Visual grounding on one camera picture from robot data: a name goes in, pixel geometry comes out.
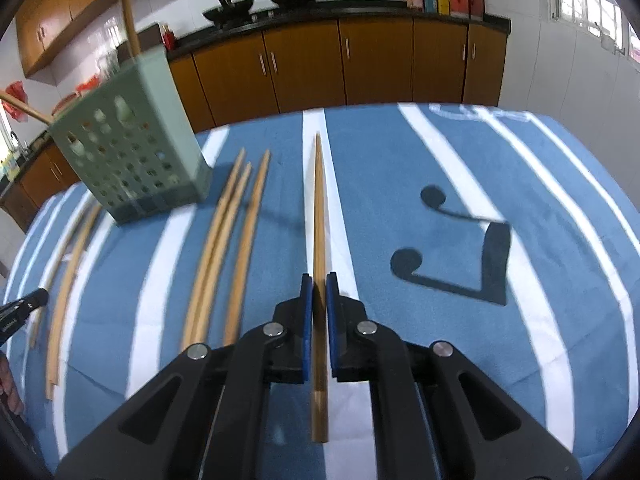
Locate green container with red lid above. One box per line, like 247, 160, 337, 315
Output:
52, 91, 83, 113

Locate black kitchen countertop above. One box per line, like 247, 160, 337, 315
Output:
0, 0, 512, 196

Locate blue white striped blanket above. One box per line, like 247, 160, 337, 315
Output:
0, 102, 640, 480

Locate hanging red plastic bag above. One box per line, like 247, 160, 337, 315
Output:
4, 80, 28, 121

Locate brown lower kitchen cabinets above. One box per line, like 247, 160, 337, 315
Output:
0, 15, 508, 233

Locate black wok with utensils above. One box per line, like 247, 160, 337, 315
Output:
202, 0, 256, 23

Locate brown upper kitchen cabinets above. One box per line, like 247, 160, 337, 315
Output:
15, 0, 188, 78

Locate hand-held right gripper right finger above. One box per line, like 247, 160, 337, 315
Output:
326, 272, 583, 480

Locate green perforated utensil holder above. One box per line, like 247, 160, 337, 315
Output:
50, 46, 213, 225

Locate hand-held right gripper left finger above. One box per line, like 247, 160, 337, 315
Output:
55, 274, 313, 480

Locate dark brown box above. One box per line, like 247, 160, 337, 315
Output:
116, 24, 168, 58

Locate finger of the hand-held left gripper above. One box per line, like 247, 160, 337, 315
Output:
0, 287, 50, 348

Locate person's left hand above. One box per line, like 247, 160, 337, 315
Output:
0, 352, 23, 416

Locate brown kitchen cabinets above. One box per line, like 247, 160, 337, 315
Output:
15, 0, 188, 78
0, 15, 508, 233

